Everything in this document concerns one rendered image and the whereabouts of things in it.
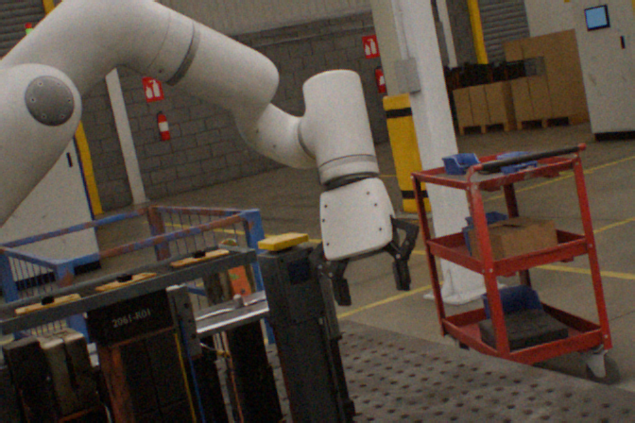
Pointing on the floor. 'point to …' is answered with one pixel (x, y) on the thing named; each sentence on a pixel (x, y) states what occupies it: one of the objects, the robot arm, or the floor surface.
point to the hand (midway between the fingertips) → (372, 292)
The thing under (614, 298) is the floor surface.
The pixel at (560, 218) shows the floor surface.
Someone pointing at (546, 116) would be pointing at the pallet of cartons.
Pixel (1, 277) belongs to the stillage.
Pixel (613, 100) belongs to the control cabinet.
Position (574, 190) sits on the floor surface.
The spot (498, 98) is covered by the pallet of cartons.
